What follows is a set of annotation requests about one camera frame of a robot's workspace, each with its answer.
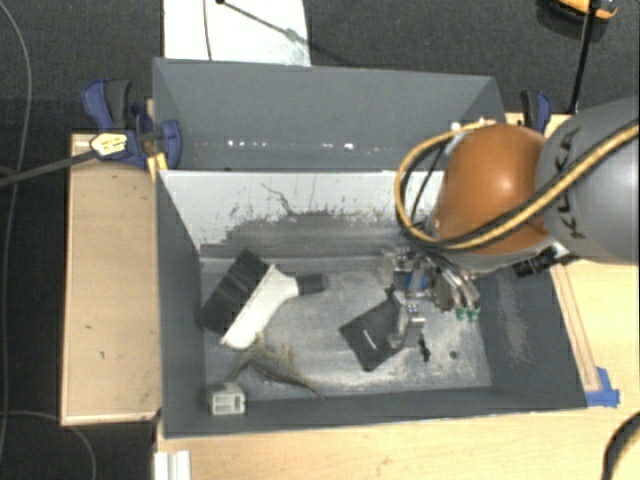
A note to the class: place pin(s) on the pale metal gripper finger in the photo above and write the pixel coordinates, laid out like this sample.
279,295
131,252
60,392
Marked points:
398,329
415,330

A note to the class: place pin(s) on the black flat packet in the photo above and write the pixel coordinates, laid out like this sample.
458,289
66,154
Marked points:
370,335

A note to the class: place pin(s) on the brown toy lizard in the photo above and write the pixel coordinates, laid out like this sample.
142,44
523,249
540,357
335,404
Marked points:
274,365

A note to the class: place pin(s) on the small white plastic box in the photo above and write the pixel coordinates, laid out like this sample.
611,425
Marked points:
226,399

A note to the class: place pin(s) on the grey metal bin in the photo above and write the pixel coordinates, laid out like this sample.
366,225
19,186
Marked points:
320,113

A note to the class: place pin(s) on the pale wood board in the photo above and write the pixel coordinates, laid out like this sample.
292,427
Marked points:
110,288

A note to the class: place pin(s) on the black cylinder on white bracket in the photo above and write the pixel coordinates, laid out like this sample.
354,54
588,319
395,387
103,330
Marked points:
537,263

